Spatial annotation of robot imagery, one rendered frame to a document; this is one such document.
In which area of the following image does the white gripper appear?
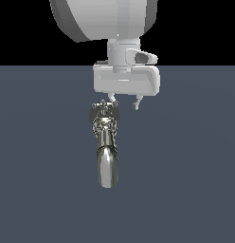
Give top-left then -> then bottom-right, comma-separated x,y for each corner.
92,62 -> 161,111

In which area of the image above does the chrome metal faucet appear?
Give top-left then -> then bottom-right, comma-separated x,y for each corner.
88,99 -> 120,189

